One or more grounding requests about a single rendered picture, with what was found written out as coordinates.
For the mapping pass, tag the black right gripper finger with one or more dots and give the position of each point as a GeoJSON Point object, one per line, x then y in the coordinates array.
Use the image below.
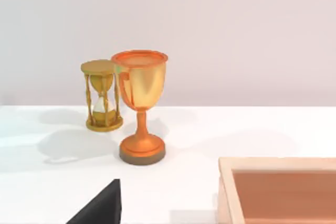
{"type": "Point", "coordinates": [106, 205]}

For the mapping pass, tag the golden hourglass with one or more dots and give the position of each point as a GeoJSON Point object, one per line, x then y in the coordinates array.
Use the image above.
{"type": "Point", "coordinates": [101, 95]}

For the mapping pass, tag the golden trophy cup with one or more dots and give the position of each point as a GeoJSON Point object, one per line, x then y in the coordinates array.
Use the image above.
{"type": "Point", "coordinates": [143, 98]}

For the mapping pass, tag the shallow salmon-coloured box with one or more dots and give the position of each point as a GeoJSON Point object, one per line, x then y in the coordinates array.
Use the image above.
{"type": "Point", "coordinates": [283, 195]}

